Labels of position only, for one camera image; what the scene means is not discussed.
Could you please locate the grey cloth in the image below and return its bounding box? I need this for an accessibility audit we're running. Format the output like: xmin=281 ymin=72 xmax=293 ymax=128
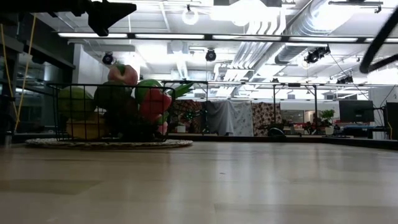
xmin=205 ymin=100 xmax=254 ymax=137

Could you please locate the potted green plant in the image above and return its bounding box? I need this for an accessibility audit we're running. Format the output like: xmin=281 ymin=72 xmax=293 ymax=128
xmin=319 ymin=108 xmax=336 ymax=136

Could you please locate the round woven placemat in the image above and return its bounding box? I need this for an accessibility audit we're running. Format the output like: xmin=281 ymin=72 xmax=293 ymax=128
xmin=24 ymin=138 xmax=194 ymax=150

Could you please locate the dark green avocado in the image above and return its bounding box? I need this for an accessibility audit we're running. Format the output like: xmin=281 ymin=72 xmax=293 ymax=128
xmin=93 ymin=81 xmax=133 ymax=112

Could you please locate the black grape bunch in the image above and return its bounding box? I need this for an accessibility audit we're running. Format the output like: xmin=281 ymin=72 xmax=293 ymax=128
xmin=103 ymin=102 xmax=158 ymax=141

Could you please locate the yellow star fruit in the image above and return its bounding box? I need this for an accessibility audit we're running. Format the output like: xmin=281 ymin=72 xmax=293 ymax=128
xmin=65 ymin=112 xmax=109 ymax=140

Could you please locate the red bell pepper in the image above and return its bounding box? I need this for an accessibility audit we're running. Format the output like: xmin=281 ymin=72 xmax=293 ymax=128
xmin=139 ymin=88 xmax=173 ymax=124

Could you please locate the round ceiling lamp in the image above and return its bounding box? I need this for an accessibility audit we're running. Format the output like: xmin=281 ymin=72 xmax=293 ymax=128
xmin=182 ymin=8 xmax=200 ymax=26

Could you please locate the black aluminium rig frame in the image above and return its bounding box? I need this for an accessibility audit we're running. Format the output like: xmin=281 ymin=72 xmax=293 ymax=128
xmin=12 ymin=133 xmax=398 ymax=151

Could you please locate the red apple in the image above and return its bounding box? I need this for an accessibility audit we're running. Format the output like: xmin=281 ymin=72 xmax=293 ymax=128
xmin=107 ymin=63 xmax=139 ymax=86

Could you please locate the brown patterned cloth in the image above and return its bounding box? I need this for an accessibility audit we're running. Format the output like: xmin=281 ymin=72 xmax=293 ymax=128
xmin=251 ymin=101 xmax=282 ymax=137

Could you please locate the black beam with light strips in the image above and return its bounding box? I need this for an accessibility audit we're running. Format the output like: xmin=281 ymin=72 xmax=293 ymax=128
xmin=57 ymin=32 xmax=398 ymax=44

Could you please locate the red patterned cloth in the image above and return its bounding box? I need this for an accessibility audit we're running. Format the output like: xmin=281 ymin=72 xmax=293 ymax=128
xmin=172 ymin=99 xmax=206 ymax=134

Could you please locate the black monitor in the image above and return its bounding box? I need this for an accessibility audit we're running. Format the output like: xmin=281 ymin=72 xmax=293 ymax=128
xmin=384 ymin=101 xmax=398 ymax=140
xmin=338 ymin=99 xmax=375 ymax=123

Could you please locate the black wire basket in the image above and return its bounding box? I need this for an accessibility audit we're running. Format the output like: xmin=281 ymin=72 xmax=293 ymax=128
xmin=46 ymin=82 xmax=177 ymax=142

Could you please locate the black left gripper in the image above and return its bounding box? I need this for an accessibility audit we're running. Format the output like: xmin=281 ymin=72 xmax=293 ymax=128
xmin=0 ymin=0 xmax=137 ymax=37

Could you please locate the hanging yellow cable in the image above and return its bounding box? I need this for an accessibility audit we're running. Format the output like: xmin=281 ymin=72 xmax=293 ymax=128
xmin=0 ymin=14 xmax=37 ymax=133

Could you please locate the light green round fruit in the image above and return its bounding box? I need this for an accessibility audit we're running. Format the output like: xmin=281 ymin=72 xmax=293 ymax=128
xmin=58 ymin=86 xmax=96 ymax=123

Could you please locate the green apple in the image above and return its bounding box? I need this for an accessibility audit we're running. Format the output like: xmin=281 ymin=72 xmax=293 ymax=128
xmin=134 ymin=78 xmax=163 ymax=104

